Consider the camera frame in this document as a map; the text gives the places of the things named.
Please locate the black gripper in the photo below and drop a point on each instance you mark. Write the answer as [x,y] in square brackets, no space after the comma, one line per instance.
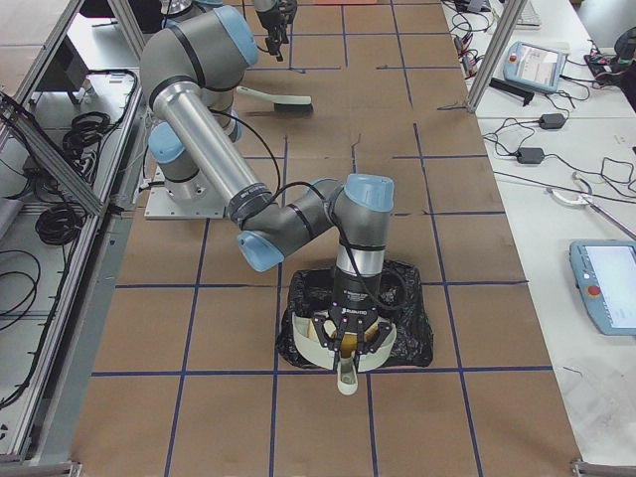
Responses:
[268,19]
[354,294]

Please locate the white bread slice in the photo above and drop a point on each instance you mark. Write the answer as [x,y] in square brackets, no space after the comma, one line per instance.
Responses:
[316,331]

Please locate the yellow potato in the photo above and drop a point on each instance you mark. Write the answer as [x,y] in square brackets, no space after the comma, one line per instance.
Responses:
[349,344]

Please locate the pale green dustpan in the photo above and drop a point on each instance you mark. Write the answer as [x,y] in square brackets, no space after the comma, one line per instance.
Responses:
[346,368]

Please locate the white hand brush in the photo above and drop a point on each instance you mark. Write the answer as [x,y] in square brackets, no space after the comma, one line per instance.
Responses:
[282,103]

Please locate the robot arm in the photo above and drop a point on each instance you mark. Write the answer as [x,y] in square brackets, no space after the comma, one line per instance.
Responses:
[212,51]
[176,12]

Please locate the black trash bag bin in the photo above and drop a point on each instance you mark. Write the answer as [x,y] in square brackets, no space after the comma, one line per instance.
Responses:
[310,290]

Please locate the black power adapter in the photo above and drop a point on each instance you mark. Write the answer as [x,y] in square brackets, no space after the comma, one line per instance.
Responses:
[552,121]
[530,155]

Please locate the blue teach pendant near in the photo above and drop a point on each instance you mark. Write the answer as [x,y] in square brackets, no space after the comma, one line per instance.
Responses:
[604,273]

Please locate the blue teach pendant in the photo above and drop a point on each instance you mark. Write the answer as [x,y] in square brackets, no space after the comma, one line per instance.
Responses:
[534,67]
[604,273]

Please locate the blue teach pendant far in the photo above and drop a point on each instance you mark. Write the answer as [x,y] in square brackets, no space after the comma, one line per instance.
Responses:
[534,67]

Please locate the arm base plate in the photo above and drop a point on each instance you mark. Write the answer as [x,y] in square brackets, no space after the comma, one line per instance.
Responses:
[196,199]

